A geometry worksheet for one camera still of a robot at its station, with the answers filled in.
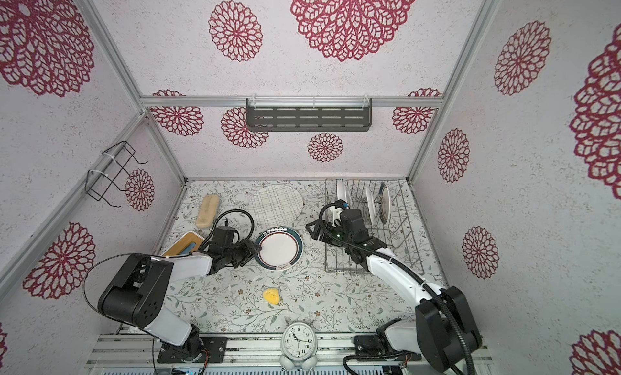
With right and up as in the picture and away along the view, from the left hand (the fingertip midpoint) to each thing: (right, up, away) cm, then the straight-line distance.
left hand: (260, 250), depth 94 cm
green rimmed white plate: (+8, 0, +3) cm, 9 cm away
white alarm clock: (+16, -24, -23) cm, 37 cm away
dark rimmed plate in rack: (+52, +19, +11) cm, 57 cm away
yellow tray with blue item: (-28, +3, -2) cm, 28 cm away
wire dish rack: (+57, +6, +6) cm, 57 cm away
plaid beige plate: (+4, +17, +16) cm, 24 cm away
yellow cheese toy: (+6, -13, -11) cm, 19 cm away
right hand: (+20, +11, -13) cm, 26 cm away
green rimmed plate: (+32, +23, 0) cm, 40 cm away
